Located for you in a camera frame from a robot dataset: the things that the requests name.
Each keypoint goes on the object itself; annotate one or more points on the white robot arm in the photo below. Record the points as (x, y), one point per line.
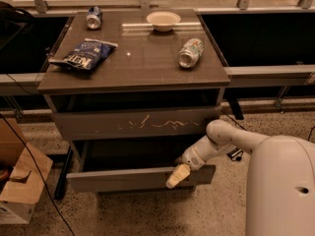
(280, 194)

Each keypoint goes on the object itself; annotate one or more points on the black power adapter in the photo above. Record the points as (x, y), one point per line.
(237, 152)

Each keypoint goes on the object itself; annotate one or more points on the white paper bowl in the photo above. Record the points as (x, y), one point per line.
(163, 21)

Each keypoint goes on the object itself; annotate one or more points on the grey drawer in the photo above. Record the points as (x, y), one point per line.
(127, 165)
(134, 123)

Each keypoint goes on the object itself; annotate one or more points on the metal window railing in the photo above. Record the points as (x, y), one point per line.
(232, 77)

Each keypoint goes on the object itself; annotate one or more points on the grey drawer cabinet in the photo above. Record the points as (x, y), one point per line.
(141, 73)

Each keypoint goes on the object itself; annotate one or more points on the blue chip bag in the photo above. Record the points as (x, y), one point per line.
(86, 55)

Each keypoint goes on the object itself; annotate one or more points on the black metal floor bar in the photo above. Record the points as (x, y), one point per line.
(65, 160)

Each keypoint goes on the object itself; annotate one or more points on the brown cardboard box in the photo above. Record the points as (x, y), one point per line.
(25, 170)

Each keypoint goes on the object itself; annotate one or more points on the grey top drawer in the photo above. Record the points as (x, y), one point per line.
(134, 123)

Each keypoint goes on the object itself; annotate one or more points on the black bag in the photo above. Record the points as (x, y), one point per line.
(12, 22)

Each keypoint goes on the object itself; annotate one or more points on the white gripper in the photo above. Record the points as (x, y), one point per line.
(192, 157)

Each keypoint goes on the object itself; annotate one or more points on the blue soda can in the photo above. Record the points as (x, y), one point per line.
(94, 18)

